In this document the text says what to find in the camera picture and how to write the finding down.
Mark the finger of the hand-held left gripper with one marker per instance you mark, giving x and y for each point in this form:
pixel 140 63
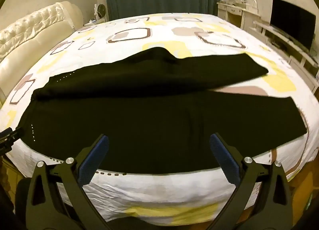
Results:
pixel 10 140

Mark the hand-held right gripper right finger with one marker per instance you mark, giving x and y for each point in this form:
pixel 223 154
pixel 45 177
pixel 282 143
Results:
pixel 224 160

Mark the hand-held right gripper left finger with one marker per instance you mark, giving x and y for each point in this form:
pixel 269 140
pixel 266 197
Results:
pixel 93 160

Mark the black pants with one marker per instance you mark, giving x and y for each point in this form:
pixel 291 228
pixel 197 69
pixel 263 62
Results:
pixel 149 110

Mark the cream tufted headboard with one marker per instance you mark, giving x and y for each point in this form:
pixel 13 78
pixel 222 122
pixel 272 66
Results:
pixel 32 33

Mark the bed with patterned sheet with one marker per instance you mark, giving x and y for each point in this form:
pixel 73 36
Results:
pixel 189 35

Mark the white television stand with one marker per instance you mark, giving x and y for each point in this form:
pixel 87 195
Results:
pixel 281 43

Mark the white dressing table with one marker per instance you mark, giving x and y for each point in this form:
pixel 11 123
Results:
pixel 235 13

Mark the small desk fan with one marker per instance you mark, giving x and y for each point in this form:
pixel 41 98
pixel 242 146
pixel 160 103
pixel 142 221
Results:
pixel 101 12

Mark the black flat television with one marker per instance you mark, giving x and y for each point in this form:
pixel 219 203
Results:
pixel 292 24

